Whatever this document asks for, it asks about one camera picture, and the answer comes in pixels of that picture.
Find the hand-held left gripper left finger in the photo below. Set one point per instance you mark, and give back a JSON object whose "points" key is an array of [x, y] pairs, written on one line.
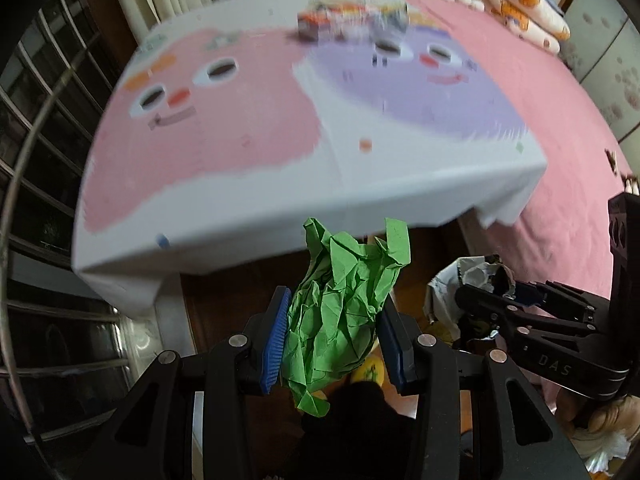
{"points": [[272, 345]]}

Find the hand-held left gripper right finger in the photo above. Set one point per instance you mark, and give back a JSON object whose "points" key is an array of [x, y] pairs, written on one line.
{"points": [[392, 352]]}

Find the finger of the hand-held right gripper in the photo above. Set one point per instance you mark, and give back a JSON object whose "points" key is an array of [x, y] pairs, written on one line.
{"points": [[500, 310], [565, 300]]}

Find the silver white wrapper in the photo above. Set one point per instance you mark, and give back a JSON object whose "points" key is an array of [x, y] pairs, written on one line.
{"points": [[445, 285]]}

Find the green paper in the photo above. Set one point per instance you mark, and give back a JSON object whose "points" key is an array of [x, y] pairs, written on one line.
{"points": [[340, 310]]}

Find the person's right hand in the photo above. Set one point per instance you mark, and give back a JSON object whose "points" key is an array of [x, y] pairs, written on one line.
{"points": [[610, 415]]}

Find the yellow packet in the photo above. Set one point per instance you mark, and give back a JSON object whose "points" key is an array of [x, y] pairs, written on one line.
{"points": [[367, 374]]}

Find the white plastic bag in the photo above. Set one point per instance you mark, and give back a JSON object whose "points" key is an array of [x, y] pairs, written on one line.
{"points": [[600, 450]]}

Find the pink bed sheet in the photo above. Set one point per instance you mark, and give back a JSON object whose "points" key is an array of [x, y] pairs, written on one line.
{"points": [[565, 160]]}

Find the cartoon face printed tablecloth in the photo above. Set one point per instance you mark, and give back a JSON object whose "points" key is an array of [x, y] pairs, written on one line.
{"points": [[225, 150]]}

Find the patterned wardrobe door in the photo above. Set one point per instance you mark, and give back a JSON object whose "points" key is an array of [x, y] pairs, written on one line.
{"points": [[610, 75]]}

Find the metal window grille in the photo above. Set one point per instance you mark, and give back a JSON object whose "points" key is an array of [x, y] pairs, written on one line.
{"points": [[45, 160]]}

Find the bear printed quilt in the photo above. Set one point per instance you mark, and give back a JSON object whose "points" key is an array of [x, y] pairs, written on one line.
{"points": [[525, 5]]}

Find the blurred grey box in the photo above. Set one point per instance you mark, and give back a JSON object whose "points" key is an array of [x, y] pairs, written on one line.
{"points": [[392, 20]]}

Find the blurred colourful box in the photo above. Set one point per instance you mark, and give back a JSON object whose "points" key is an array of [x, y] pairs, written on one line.
{"points": [[330, 20]]}

